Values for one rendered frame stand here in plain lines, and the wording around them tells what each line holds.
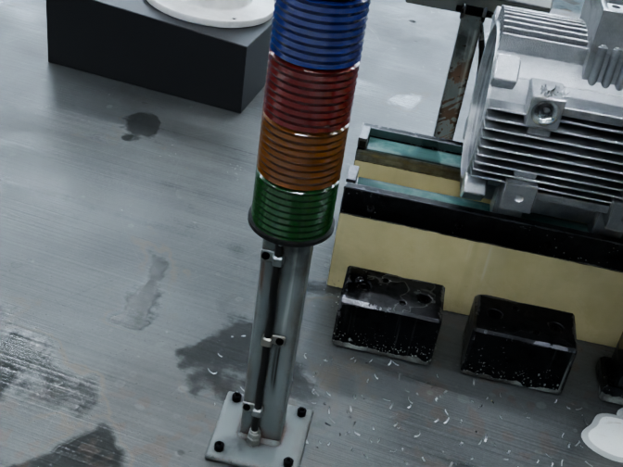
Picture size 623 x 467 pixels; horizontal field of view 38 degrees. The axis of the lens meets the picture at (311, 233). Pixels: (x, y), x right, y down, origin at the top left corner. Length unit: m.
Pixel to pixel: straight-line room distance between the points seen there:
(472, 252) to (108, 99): 0.59
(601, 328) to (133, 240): 0.51
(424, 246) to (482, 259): 0.06
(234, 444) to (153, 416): 0.08
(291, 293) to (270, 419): 0.14
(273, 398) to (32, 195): 0.45
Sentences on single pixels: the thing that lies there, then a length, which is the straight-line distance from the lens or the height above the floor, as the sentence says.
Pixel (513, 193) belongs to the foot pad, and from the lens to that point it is 0.88.
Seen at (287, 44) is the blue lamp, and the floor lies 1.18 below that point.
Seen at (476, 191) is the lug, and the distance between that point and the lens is 0.90.
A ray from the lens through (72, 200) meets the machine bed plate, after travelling 1.09.
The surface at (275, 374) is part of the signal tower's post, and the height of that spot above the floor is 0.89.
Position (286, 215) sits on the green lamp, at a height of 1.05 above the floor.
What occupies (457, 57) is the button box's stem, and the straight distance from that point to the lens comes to 1.17.
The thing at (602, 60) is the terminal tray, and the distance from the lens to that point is 0.87.
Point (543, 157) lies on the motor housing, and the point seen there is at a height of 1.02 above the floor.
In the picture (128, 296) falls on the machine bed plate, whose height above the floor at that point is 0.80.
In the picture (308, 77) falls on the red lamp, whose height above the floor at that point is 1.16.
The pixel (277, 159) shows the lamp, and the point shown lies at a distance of 0.62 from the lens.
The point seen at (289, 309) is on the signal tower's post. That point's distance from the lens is 0.71.
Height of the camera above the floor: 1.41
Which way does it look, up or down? 35 degrees down
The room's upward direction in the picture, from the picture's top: 9 degrees clockwise
